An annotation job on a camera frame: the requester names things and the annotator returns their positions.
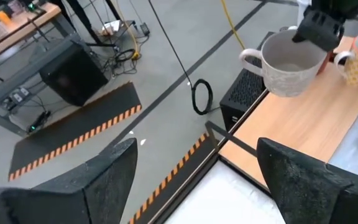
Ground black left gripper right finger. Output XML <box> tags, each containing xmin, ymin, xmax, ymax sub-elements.
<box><xmin>256</xmin><ymin>138</ymin><xmax>358</xmax><ymax>224</ymax></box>

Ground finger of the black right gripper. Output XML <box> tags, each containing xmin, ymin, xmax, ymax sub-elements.
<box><xmin>292</xmin><ymin>11</ymin><xmax>323</xmax><ymax>43</ymax></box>
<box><xmin>320</xmin><ymin>18</ymin><xmax>345</xmax><ymax>52</ymax></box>

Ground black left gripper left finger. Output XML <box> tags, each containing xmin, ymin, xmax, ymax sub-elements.
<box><xmin>0</xmin><ymin>138</ymin><xmax>139</xmax><ymax>224</ymax></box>

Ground grey floral patterned mug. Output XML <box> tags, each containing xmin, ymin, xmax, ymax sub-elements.
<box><xmin>238</xmin><ymin>28</ymin><xmax>328</xmax><ymax>98</ymax></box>

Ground black floor mat orange stripes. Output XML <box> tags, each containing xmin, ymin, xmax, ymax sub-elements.
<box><xmin>7</xmin><ymin>81</ymin><xmax>142</xmax><ymax>182</ymax></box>
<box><xmin>128</xmin><ymin>132</ymin><xmax>222</xmax><ymax>224</ymax></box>

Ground wooden tray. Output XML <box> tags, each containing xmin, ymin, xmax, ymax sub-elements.
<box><xmin>204</xmin><ymin>30</ymin><xmax>358</xmax><ymax>190</ymax></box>

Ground black power adapter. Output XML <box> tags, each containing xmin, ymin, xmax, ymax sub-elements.
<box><xmin>26</xmin><ymin>110</ymin><xmax>52</xmax><ymax>133</ymax></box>

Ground black perforated computer case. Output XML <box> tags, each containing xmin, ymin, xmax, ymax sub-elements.
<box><xmin>219</xmin><ymin>30</ymin><xmax>275</xmax><ymax>131</ymax></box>

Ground grey power strip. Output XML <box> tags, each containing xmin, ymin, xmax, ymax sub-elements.
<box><xmin>9</xmin><ymin>86</ymin><xmax>30</xmax><ymax>103</ymax></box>

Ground black box cabinet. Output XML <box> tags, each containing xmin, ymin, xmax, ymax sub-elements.
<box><xmin>39</xmin><ymin>42</ymin><xmax>110</xmax><ymax>107</ymax></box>

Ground yellow drop cable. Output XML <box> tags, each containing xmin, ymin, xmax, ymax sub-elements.
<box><xmin>220</xmin><ymin>0</ymin><xmax>246</xmax><ymax>50</ymax></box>

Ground black cable with coil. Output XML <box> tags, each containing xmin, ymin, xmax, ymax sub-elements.
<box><xmin>147</xmin><ymin>0</ymin><xmax>214</xmax><ymax>116</ymax></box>

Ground wooden desk grey steel frame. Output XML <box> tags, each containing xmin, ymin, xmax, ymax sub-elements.
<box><xmin>0</xmin><ymin>1</ymin><xmax>83</xmax><ymax>138</ymax></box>

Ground yellow floor cable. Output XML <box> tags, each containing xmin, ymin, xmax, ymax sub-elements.
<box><xmin>115</xmin><ymin>0</ymin><xmax>141</xmax><ymax>60</ymax></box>

